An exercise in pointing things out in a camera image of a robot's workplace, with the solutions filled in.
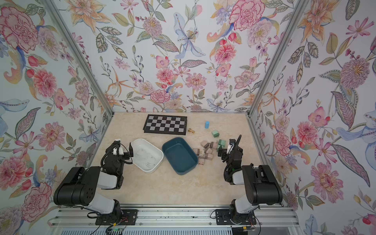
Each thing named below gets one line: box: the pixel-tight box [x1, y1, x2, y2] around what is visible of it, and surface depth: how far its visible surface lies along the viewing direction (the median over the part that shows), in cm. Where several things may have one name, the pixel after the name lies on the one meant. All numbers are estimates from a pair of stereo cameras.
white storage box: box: [129, 138, 165, 173], surface depth 97 cm
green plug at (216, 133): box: [211, 129, 220, 138], surface depth 109 cm
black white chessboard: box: [142, 114, 188, 136], surface depth 112 cm
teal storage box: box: [161, 137, 199, 176], surface depth 97 cm
